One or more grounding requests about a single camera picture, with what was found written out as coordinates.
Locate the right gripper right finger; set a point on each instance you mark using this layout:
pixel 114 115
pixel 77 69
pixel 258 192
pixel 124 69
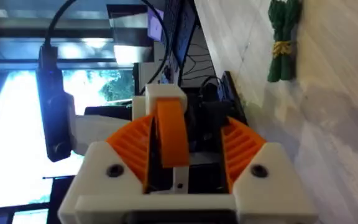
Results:
pixel 269 193

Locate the green vegetable bundle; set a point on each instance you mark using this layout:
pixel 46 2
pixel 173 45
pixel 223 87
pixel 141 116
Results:
pixel 283 40

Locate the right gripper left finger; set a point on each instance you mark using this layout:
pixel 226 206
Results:
pixel 104 186

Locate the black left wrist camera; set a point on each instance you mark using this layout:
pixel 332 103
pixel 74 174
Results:
pixel 54 109

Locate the black computer monitor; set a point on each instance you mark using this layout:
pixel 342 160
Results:
pixel 180 31

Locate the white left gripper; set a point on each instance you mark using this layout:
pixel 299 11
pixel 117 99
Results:
pixel 98 130

